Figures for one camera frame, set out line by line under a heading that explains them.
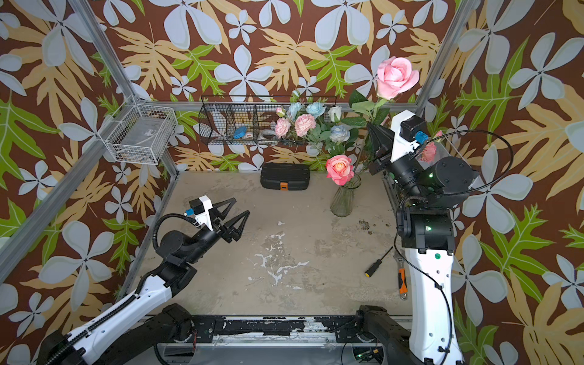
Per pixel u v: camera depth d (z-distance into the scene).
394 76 0.34
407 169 0.43
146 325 0.57
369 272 0.84
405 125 0.36
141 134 0.86
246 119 0.97
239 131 0.95
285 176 1.17
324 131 0.77
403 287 0.82
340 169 0.64
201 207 0.55
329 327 0.75
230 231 0.58
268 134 0.98
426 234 0.38
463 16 0.69
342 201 0.98
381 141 0.44
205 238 0.59
